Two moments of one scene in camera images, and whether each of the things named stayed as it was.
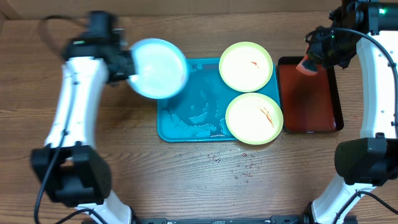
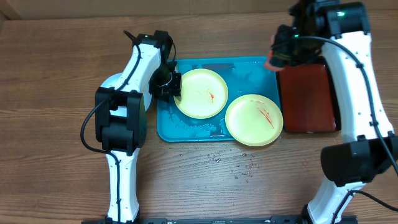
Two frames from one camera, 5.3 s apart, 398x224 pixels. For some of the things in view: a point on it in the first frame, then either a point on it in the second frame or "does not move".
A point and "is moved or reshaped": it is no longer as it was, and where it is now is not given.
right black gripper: x=319 y=53 → x=280 y=58
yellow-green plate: x=245 y=66 → x=204 y=94
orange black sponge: x=307 y=65 → x=277 y=55
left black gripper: x=130 y=68 → x=175 y=90
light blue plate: x=162 y=69 is moved or reshaped
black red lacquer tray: x=310 y=103 does not move
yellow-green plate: x=254 y=119 does not move
